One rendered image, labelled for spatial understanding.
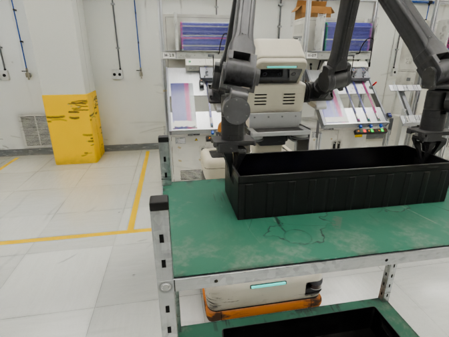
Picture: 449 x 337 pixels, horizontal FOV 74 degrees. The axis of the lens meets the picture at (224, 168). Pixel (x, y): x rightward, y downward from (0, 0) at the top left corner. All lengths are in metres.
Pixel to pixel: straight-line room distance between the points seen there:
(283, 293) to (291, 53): 1.15
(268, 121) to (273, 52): 0.27
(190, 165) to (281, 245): 2.51
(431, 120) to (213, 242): 0.67
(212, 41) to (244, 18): 2.29
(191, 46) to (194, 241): 2.56
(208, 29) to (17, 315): 2.60
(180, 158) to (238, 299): 1.79
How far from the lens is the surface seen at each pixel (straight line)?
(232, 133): 0.70
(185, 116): 2.74
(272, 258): 0.61
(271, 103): 1.29
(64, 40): 4.21
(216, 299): 1.60
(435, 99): 0.97
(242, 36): 0.75
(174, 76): 3.02
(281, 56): 1.23
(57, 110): 4.30
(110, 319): 1.89
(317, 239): 0.68
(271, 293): 1.66
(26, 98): 4.99
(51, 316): 2.03
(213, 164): 1.57
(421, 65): 0.98
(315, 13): 3.79
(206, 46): 3.07
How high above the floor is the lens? 1.31
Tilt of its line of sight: 20 degrees down
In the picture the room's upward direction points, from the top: straight up
